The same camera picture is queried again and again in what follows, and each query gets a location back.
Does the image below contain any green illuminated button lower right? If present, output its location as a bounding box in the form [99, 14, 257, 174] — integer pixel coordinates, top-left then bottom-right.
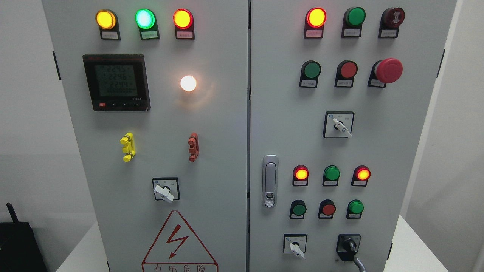
[346, 199, 365, 219]

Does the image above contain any green lit indicator light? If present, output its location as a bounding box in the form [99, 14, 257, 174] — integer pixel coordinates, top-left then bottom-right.
[135, 9, 160, 40]

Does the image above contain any yellow terminal connector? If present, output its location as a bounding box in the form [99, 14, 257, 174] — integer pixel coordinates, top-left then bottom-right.
[120, 132, 136, 162]

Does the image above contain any red terminal connector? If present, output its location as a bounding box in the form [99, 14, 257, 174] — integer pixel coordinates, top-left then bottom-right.
[187, 133, 199, 162]

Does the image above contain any dark red buzzer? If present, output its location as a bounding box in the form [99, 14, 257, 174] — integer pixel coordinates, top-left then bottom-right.
[378, 7, 406, 39]

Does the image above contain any white selector switch left door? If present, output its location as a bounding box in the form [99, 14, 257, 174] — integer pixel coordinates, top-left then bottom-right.
[152, 177, 180, 203]

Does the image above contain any green push button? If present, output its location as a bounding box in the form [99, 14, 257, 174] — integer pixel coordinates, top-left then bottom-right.
[299, 60, 321, 88]
[289, 199, 307, 219]

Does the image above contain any green indicator light lower middle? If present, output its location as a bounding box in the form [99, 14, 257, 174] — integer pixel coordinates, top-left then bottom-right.
[322, 165, 341, 187]

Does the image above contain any red indicator light lower right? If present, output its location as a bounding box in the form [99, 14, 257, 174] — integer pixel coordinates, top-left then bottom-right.
[351, 165, 371, 187]

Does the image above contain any red push button lower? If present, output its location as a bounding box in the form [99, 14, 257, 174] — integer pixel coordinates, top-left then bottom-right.
[318, 199, 337, 219]

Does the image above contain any black digital power meter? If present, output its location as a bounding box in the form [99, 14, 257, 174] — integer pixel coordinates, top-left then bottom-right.
[82, 54, 150, 112]

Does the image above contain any black device with antenna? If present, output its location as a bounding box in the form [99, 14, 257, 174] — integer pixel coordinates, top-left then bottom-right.
[0, 203, 47, 272]

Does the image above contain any green push button upper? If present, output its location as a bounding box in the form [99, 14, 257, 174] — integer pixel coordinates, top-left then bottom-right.
[299, 60, 321, 88]

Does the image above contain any red-ringed indicator light left door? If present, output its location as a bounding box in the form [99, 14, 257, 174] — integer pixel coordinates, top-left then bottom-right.
[173, 9, 195, 40]

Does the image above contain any yellow indicator light top left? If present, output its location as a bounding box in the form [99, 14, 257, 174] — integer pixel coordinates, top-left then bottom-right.
[96, 9, 121, 41]

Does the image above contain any green push button lower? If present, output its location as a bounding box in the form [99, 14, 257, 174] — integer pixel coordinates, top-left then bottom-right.
[289, 199, 307, 219]

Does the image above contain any red push button upper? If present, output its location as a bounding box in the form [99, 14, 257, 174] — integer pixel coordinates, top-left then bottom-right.
[334, 60, 358, 88]

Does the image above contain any white selector switch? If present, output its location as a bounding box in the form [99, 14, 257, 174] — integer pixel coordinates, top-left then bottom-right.
[323, 111, 355, 138]
[283, 233, 307, 259]

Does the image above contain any silver door lock handle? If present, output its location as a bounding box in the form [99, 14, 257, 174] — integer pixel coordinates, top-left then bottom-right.
[262, 155, 279, 208]

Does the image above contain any red emergency stop mushroom button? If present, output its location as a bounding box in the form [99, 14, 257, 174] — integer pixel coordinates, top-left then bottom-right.
[368, 57, 404, 88]

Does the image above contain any grey left cabinet door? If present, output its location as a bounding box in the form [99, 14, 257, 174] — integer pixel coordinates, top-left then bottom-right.
[42, 0, 249, 272]

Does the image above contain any white selector switch upper right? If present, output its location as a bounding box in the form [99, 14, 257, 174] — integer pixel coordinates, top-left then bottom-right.
[323, 111, 355, 138]

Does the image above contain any green indicator light top right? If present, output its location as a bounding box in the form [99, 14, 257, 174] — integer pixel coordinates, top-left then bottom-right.
[341, 7, 366, 38]

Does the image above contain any red lit indicator lower left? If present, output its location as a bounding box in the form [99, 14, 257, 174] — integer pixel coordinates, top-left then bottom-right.
[292, 165, 309, 187]

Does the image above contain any red lit indicator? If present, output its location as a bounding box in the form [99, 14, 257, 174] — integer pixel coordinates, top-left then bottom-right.
[304, 7, 327, 39]
[292, 165, 309, 187]

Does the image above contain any red push button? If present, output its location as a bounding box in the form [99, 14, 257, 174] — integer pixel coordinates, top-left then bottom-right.
[334, 60, 358, 88]
[318, 199, 337, 219]

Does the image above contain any grey right cabinet door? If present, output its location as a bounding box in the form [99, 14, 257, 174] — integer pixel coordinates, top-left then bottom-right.
[248, 0, 457, 272]

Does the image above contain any black knob selector switch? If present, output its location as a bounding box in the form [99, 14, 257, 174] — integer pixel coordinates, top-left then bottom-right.
[336, 234, 361, 261]

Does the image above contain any red electrical warning triangle sticker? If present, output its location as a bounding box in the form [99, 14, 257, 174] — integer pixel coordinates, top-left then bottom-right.
[142, 210, 219, 272]

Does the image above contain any white glowing indicator lamp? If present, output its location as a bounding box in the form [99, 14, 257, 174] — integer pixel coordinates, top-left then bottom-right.
[180, 75, 197, 92]

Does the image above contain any white selector switch bottom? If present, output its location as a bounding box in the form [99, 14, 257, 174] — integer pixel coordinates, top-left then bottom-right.
[283, 233, 307, 259]

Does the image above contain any grey cabinet door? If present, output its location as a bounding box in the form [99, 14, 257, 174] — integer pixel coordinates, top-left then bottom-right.
[42, 0, 249, 272]
[248, 0, 457, 272]

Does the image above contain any red lit indicator top right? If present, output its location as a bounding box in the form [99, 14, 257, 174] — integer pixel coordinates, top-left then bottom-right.
[304, 7, 327, 39]

